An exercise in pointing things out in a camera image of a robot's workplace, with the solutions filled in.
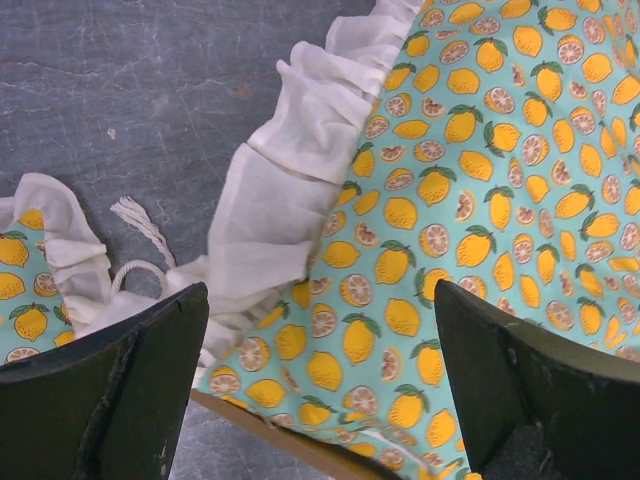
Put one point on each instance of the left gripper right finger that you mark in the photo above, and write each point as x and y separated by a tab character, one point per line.
506	374

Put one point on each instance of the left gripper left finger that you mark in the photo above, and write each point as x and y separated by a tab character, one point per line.
109	405

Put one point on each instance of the large lemon print cushion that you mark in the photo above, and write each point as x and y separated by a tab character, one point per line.
503	156

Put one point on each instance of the small lemon print pillow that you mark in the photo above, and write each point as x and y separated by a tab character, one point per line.
55	280

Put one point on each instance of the wooden pet bed frame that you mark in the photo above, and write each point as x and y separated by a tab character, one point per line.
335	461

